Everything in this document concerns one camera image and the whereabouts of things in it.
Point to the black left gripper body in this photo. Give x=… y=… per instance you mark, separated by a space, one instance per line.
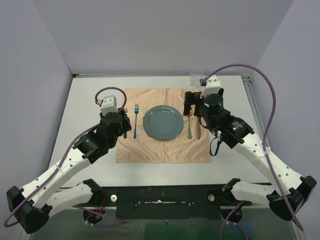
x=124 y=127

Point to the clear drinking glass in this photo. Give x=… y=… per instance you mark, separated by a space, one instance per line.
x=195 y=78

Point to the teal round plate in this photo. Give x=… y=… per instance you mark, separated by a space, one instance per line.
x=163 y=122

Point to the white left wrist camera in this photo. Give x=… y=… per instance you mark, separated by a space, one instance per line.
x=108 y=105

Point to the peach satin cloth napkin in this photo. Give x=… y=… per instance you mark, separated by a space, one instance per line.
x=145 y=149

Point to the blue fork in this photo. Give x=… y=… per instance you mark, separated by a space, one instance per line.
x=136 y=112

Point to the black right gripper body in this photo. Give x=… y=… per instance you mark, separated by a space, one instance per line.
x=194 y=98

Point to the iridescent gold spoon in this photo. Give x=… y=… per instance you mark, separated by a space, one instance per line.
x=189 y=134

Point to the copper table knife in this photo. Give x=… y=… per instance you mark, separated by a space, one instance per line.
x=198 y=128

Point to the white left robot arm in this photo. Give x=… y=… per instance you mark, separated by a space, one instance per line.
x=33 y=204

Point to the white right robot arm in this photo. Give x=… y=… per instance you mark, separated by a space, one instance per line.
x=288 y=190

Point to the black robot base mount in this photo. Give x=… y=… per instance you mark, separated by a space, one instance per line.
x=172 y=202

